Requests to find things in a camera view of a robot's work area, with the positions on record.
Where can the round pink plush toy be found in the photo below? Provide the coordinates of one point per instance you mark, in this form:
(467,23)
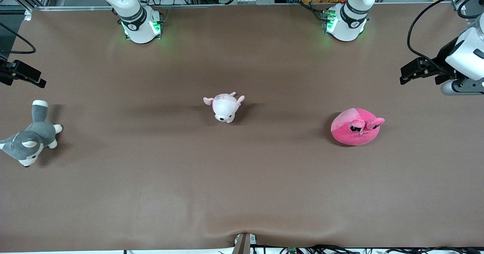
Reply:
(353,127)

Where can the aluminium frame rail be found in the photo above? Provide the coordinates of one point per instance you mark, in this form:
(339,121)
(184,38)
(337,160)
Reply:
(234,6)

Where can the grey white husky plush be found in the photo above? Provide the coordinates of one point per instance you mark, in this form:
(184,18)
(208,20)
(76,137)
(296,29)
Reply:
(32,137)

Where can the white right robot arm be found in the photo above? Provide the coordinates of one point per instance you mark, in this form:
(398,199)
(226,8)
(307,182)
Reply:
(138,23)

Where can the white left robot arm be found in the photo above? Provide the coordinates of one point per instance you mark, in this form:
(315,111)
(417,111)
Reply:
(346,19)

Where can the small white pink plush dog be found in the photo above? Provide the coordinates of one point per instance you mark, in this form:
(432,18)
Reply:
(225,108)

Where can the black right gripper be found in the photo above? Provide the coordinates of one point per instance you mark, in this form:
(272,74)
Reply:
(8,71)

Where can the brown table cover mat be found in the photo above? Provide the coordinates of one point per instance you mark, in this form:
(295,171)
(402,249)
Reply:
(242,189)

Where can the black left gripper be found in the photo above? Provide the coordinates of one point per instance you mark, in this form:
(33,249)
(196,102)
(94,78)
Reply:
(443,57)

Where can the metal camera mount clamp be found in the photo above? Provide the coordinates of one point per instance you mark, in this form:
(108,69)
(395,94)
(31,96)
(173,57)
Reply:
(244,243)

